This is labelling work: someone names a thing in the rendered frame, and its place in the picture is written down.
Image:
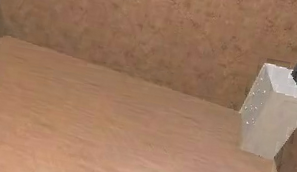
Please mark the white square box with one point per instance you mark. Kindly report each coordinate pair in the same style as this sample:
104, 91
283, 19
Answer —
270, 122

